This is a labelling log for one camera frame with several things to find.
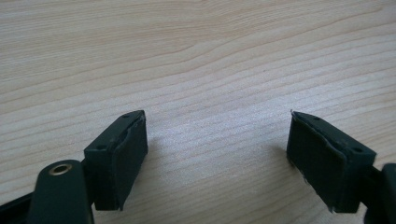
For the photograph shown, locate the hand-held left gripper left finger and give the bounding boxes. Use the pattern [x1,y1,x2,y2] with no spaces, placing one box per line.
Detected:
[83,109,149,212]

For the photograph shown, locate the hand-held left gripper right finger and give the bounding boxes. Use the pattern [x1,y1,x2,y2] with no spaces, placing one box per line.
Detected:
[286,109,377,215]

